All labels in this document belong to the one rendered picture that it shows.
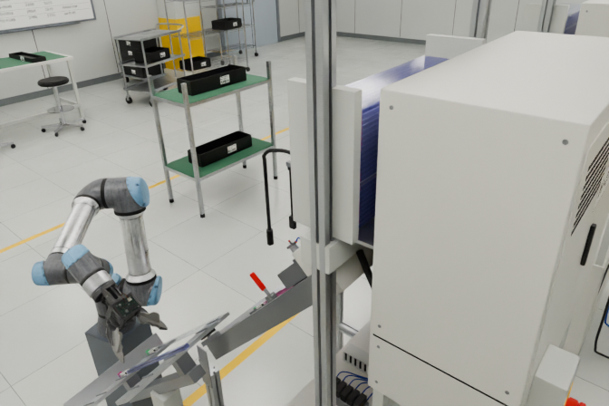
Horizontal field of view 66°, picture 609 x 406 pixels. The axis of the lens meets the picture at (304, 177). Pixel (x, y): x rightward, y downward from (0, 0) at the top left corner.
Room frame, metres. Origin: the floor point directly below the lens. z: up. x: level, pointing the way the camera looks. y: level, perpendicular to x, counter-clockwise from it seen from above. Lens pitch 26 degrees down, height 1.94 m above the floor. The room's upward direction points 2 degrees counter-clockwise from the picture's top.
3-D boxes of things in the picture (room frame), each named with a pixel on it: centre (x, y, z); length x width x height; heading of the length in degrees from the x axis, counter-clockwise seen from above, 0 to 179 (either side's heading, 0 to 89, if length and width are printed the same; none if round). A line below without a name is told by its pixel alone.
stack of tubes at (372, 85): (1.08, -0.23, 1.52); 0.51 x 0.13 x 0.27; 139
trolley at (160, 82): (6.84, 2.10, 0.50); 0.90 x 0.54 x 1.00; 154
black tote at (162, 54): (6.81, 2.12, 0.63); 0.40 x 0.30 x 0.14; 154
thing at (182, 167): (3.76, 0.71, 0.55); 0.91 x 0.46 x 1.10; 139
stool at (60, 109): (5.53, 2.92, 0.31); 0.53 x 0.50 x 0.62; 162
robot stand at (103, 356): (1.50, 0.80, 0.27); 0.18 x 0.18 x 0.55; 63
